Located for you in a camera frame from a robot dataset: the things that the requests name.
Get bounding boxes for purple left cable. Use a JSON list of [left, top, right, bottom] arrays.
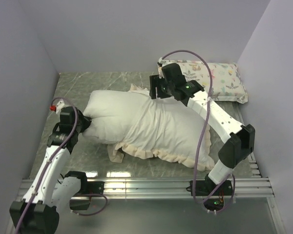
[[13, 97, 108, 234]]

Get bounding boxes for grey and cream ruffled pillowcase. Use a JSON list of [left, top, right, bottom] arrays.
[[107, 85, 215, 171]]

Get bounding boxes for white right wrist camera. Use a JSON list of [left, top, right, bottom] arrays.
[[157, 58, 167, 78]]

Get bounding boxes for right base electronics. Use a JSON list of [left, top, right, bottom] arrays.
[[203, 199, 231, 214]]

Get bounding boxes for black left base box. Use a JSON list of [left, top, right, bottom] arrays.
[[69, 197, 91, 211]]

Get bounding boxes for aluminium mounting rail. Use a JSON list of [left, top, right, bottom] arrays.
[[19, 103, 276, 201]]

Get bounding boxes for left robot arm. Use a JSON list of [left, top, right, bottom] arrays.
[[9, 106, 91, 234]]

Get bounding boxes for white pillow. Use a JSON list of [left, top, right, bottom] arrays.
[[83, 90, 149, 144]]

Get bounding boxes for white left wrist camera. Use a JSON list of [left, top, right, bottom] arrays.
[[49, 98, 66, 115]]

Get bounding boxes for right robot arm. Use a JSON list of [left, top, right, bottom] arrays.
[[149, 63, 255, 195]]

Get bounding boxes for animal print pillow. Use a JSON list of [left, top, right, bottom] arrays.
[[166, 59, 248, 104]]

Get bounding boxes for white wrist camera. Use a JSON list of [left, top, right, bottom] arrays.
[[157, 58, 167, 78], [49, 98, 66, 115]]

